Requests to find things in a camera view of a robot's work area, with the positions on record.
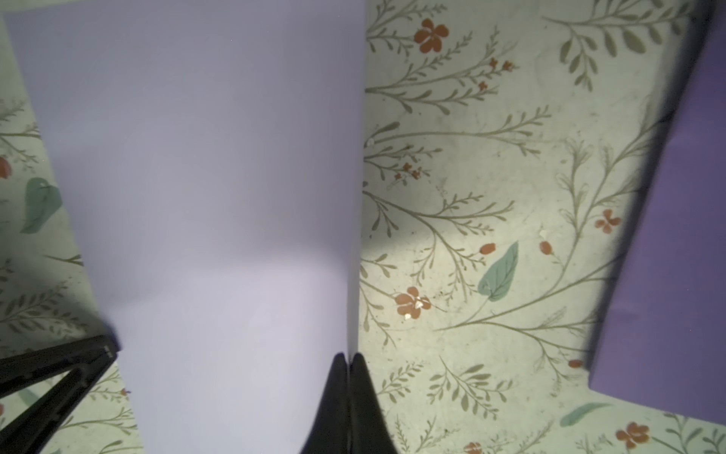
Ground dark purple paper sheet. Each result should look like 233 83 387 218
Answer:
589 2 725 424

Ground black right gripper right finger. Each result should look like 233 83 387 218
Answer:
348 353 397 454

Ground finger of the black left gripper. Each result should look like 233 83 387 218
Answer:
0 334 120 454

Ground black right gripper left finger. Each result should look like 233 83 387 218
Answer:
301 353 349 454

